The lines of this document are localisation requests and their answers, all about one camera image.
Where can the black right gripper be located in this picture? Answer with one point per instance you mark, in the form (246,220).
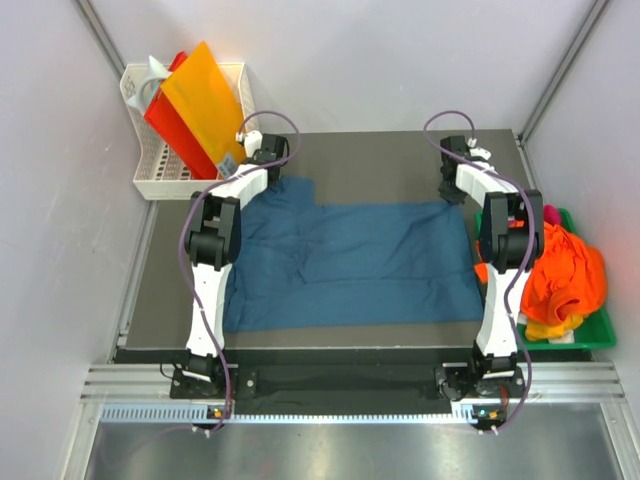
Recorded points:
(446,195)

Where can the blue t shirt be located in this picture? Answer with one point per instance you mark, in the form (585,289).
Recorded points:
(303,264)

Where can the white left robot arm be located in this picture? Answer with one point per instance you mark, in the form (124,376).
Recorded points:
(212,244)

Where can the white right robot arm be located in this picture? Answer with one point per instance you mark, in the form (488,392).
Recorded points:
(510,240)

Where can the orange plastic board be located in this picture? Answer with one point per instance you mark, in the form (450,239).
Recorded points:
(203,99)

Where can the pink t shirt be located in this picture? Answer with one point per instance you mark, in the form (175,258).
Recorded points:
(552,215)

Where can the red plastic board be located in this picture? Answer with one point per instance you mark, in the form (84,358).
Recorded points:
(162,117)

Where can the white perforated plastic basket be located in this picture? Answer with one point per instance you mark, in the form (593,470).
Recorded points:
(161,174)

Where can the orange t shirt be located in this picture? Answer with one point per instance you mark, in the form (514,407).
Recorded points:
(567,281)

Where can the yellow t shirt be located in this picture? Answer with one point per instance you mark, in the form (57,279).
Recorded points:
(559,334)

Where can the green plastic bin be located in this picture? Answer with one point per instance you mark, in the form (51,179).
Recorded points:
(596,331)

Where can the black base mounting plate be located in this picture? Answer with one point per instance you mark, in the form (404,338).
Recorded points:
(345,381)

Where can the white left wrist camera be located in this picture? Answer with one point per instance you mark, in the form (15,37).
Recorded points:
(251,141)

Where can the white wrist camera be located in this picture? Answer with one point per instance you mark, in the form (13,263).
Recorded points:
(476,152)
(251,141)

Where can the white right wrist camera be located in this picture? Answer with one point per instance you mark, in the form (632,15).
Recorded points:
(476,152)

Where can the light blue plastic ring tool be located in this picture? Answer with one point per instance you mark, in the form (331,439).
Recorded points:
(156,74)

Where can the grey slotted cable duct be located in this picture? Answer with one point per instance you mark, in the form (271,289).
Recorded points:
(205,414)

